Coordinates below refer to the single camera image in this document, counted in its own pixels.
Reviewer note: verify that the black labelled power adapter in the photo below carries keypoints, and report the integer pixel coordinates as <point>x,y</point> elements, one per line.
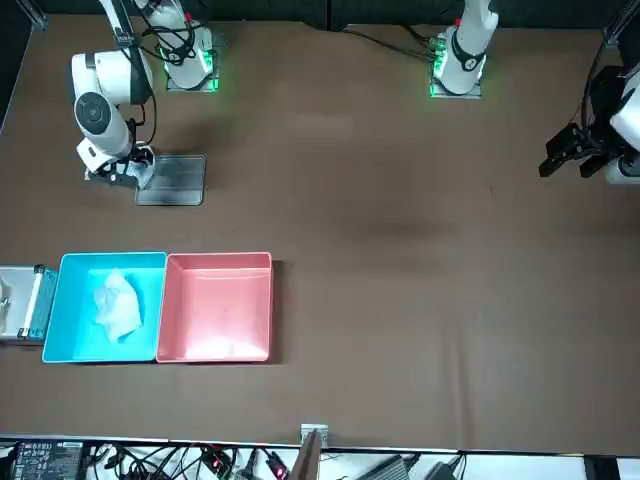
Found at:
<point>45,457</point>

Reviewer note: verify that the ribbed metal tray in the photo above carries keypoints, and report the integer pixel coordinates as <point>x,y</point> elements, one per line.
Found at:
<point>177,180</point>

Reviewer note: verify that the pink plastic box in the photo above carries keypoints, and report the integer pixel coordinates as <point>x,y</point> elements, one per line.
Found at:
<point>215,310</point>

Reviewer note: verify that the black plug with red light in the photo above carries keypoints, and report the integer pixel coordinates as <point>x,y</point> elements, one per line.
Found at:
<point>279,470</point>
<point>216,462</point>

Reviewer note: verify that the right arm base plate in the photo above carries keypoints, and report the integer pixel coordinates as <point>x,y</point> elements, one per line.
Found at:
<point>175,87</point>

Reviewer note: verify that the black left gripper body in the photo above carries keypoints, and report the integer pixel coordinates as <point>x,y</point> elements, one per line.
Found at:
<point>602,110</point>

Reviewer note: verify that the grey power adapter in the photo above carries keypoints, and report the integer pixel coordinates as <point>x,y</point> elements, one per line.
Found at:
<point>392,467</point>

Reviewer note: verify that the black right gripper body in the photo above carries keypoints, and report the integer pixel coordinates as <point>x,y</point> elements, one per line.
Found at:
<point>117,170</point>

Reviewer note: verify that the small black power adapter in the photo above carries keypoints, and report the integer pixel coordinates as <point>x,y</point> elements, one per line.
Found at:
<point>440,472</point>

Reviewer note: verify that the aluminium frame post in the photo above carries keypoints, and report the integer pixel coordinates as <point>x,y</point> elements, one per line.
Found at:
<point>611,40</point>

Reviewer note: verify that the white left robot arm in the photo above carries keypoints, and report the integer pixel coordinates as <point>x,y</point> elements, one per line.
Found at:
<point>470,40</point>

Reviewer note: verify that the used face mask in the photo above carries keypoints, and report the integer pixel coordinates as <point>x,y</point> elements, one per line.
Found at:
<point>117,307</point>

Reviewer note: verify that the new face mask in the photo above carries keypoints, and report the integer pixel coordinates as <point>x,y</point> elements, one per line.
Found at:
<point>142,176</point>

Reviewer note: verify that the aluminium edge rail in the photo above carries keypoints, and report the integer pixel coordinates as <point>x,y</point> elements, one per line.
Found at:
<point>34,15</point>

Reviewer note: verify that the blue plastic box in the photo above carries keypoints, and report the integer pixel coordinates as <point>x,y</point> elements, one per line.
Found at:
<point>70,310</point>

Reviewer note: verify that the silver metal post bracket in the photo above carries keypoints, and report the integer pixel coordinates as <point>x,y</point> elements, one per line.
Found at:
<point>314,432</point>

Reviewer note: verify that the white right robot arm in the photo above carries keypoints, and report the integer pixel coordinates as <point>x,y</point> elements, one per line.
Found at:
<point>105,72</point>

